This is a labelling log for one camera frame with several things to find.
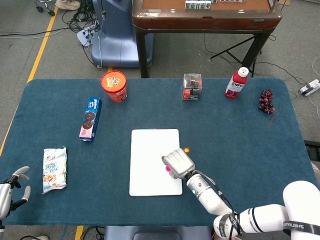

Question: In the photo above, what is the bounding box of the left robot hand silver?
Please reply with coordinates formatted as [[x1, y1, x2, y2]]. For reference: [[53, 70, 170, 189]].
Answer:
[[0, 165, 32, 222]]

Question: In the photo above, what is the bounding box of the right robot hand silver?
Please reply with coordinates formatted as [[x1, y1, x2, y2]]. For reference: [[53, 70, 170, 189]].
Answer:
[[161, 147, 196, 180]]

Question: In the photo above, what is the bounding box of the white rectangular board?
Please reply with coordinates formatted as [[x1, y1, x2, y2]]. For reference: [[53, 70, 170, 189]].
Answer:
[[128, 128, 183, 197]]

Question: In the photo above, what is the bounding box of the blue table cloth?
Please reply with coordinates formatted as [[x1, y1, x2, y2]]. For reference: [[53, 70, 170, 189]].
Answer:
[[0, 77, 320, 227]]

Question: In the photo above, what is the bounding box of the white snack bag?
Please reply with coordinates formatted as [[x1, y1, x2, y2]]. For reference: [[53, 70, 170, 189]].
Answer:
[[41, 146, 68, 195]]

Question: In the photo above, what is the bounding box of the clear coffee capsule box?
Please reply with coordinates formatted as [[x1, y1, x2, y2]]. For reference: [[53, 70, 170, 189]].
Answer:
[[181, 73, 203, 102]]

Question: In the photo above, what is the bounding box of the blue grey robot torso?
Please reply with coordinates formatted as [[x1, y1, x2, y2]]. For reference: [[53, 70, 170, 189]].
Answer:
[[103, 225, 213, 240]]

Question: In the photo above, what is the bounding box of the red juice bottle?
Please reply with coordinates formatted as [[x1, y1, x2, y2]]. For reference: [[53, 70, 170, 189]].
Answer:
[[224, 66, 250, 99]]

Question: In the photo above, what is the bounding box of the blue cookie box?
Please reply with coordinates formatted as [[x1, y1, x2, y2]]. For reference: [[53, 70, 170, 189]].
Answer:
[[78, 96, 104, 143]]

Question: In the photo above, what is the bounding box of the orange instant noodle cup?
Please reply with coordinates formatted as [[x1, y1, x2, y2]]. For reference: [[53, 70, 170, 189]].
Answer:
[[100, 70, 128, 104]]

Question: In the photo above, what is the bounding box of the dark red grape bunch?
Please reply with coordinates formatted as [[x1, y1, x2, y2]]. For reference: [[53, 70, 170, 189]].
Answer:
[[258, 88, 277, 116]]

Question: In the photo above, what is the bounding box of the brown wooden mahjong table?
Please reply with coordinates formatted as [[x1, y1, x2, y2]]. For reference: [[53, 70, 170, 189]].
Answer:
[[131, 0, 283, 79]]

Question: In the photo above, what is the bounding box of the white power strip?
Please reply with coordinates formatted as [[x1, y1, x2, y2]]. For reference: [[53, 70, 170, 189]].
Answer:
[[76, 23, 101, 47], [298, 78, 320, 97]]

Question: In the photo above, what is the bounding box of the bamboo marked mahjong tile row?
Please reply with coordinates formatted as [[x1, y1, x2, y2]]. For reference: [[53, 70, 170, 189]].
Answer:
[[184, 0, 212, 10]]

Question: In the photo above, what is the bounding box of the black rolling stool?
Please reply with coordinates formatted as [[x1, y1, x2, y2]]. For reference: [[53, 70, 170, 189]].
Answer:
[[34, 0, 56, 17]]

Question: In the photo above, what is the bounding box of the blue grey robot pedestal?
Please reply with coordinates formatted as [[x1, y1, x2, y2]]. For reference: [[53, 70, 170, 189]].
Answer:
[[90, 0, 155, 69]]

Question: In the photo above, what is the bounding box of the black metal frame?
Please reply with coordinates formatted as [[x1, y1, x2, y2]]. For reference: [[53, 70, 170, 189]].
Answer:
[[304, 139, 320, 171]]

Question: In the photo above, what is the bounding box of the black cable bundle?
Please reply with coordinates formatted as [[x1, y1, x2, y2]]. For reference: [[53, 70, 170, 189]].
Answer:
[[61, 4, 103, 68]]

